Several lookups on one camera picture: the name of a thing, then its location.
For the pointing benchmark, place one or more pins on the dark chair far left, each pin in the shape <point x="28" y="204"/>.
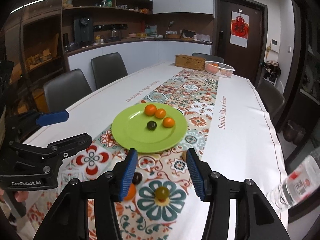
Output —
<point x="107" y="69"/>

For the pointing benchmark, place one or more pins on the red wall calendar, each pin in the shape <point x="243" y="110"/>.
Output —
<point x="239" y="29"/>

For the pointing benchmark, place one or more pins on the green plate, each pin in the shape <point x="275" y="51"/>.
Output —
<point x="129" y="129"/>

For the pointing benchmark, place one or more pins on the dark chair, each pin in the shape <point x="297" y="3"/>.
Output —
<point x="107" y="69"/>
<point x="272" y="99"/>
<point x="65" y="90"/>

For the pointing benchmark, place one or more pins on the large orange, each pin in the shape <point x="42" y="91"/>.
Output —
<point x="150" y="110"/>
<point x="168" y="122"/>

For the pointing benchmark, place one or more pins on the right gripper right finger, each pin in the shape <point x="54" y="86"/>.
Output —
<point x="255" y="217"/>

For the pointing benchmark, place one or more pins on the dark chair right side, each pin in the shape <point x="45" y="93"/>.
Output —
<point x="272" y="99"/>

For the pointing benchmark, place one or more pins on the person left hand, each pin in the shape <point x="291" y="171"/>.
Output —
<point x="20" y="196"/>

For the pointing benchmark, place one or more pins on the left tan longan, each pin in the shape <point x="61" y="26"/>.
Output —
<point x="185" y="156"/>

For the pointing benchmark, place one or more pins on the dark chair table end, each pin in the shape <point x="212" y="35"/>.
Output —
<point x="209" y="57"/>

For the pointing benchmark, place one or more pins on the white fruit basket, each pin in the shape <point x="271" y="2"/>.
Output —
<point x="219" y="69"/>

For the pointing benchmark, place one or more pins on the white tablecloth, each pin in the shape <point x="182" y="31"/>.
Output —
<point x="242" y="142"/>

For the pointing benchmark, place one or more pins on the small orange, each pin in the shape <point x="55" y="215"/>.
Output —
<point x="131" y="192"/>
<point x="160" y="113"/>

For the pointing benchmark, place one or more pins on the woven wicker box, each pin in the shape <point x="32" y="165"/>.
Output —
<point x="191" y="62"/>

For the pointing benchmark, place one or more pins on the dark plum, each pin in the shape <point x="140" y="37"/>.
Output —
<point x="137" y="178"/>
<point x="151" y="125"/>

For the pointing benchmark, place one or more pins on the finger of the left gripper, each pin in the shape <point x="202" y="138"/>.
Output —
<point x="66" y="148"/>
<point x="22" y="126"/>

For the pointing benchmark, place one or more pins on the dark chair near left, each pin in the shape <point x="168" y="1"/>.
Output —
<point x="65" y="90"/>

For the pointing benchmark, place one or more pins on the clear water bottle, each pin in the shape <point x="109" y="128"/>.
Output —
<point x="299" y="185"/>

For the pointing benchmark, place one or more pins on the green tomato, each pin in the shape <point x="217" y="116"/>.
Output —
<point x="162" y="193"/>

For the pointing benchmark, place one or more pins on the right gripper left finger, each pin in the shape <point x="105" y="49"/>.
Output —
<point x="68" y="216"/>

